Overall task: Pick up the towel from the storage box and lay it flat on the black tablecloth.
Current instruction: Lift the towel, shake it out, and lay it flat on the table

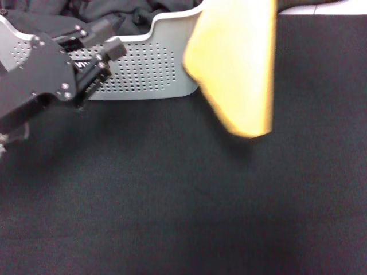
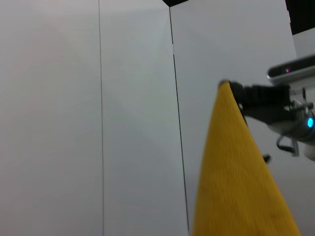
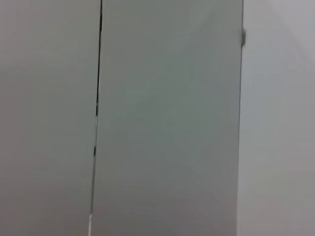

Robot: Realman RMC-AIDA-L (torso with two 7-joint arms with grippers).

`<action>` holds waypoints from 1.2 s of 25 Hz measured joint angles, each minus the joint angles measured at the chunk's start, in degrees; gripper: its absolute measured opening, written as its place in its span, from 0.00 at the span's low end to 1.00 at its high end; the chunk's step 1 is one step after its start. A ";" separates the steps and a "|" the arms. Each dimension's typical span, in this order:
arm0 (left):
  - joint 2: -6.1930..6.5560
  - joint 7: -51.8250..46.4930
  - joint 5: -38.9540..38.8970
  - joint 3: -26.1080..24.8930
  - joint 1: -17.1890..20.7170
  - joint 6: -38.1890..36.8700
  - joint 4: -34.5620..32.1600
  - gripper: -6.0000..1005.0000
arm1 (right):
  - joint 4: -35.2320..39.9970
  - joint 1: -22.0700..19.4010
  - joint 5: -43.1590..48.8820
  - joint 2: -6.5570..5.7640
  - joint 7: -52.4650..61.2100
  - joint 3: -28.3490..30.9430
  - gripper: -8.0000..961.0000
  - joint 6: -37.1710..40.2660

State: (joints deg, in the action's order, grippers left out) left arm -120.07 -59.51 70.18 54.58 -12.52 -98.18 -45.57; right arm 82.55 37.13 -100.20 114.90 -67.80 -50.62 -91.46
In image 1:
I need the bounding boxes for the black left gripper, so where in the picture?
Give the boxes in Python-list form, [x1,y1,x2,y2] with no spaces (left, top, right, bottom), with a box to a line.
[0,18,128,133]

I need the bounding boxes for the gray perforated plastic storage box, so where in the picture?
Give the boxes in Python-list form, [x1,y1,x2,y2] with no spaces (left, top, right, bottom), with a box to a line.
[0,5,208,101]

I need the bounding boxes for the gray left wrist cable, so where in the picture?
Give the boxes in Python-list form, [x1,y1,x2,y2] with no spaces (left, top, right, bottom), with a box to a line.
[0,121,31,157]

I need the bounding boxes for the black cloth bundle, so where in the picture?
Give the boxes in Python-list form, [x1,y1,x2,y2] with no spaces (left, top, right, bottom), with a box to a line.
[0,0,203,37]

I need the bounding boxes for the black tablecloth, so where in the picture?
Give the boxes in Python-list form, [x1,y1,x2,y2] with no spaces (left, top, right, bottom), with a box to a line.
[0,11,367,275]

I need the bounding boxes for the yellow towel with black edge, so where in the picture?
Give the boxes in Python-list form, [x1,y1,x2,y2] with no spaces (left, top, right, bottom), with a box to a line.
[182,0,278,139]

